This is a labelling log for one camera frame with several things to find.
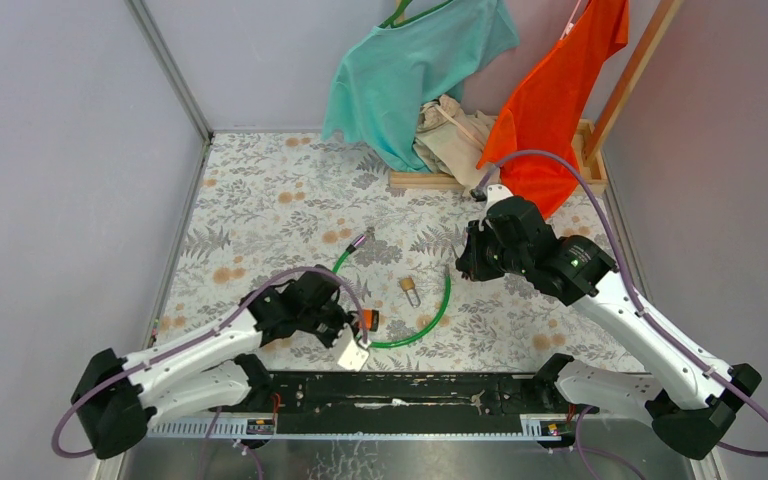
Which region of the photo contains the orange black padlock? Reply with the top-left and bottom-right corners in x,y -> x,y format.
361,309 -> 380,332

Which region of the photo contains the green cable lock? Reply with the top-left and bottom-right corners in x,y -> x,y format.
330,231 -> 454,350

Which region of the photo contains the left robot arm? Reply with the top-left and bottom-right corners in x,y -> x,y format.
51,265 -> 369,460

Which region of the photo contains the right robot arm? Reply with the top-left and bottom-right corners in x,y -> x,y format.
455,184 -> 762,460

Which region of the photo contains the floral table mat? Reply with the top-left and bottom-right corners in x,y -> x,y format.
156,133 -> 641,372

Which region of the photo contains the brass padlock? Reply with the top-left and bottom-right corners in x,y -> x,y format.
399,277 -> 421,308

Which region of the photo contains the wooden clothes rack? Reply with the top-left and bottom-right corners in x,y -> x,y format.
388,0 -> 683,197

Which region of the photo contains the beige cloth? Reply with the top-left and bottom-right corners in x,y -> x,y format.
413,94 -> 497,196

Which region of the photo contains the orange t-shirt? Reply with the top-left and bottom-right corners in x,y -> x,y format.
478,0 -> 630,218

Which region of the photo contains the teal t-shirt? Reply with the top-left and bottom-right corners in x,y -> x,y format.
322,1 -> 520,173

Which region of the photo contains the green clothes hanger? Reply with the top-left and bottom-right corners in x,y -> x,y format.
378,0 -> 451,29

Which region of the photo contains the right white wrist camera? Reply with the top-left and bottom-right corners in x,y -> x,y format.
470,184 -> 513,216

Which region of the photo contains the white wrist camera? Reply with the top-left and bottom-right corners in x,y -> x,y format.
334,337 -> 370,372
470,184 -> 513,216

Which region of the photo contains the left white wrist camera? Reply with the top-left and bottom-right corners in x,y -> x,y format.
334,337 -> 370,372

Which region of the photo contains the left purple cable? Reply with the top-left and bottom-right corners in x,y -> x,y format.
51,266 -> 371,480

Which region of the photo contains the purple cable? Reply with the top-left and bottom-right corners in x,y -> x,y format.
51,266 -> 371,480
475,149 -> 768,480

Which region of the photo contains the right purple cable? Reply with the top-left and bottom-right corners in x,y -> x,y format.
475,149 -> 768,480

